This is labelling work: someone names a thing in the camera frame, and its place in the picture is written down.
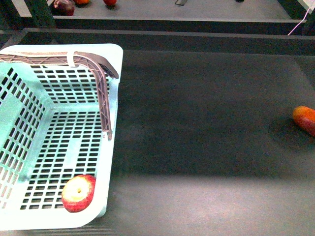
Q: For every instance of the red orange mango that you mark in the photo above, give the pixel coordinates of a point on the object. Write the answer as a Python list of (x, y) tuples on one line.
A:
[(304, 117)]

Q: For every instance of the red yellow apple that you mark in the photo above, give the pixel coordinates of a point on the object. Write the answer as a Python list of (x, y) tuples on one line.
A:
[(110, 2), (78, 193)]

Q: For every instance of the lower black display tray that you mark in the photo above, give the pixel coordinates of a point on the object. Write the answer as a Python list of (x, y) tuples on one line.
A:
[(206, 144)]

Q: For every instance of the orange red fruit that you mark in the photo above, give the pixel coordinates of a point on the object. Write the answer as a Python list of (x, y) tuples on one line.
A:
[(81, 2)]

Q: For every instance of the dark purple fruit front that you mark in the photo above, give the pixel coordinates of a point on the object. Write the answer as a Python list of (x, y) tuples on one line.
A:
[(63, 7)]

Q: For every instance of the light green plastic basket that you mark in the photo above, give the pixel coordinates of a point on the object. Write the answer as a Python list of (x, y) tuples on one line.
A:
[(50, 132)]

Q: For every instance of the black display tray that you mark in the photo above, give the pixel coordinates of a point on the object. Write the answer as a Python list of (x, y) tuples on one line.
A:
[(206, 144), (215, 16)]

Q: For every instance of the dark metal rack post middle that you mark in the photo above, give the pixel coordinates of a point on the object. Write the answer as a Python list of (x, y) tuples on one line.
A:
[(41, 14)]

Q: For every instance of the upper black display tray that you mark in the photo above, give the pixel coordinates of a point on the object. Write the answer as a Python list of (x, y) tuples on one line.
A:
[(215, 16)]

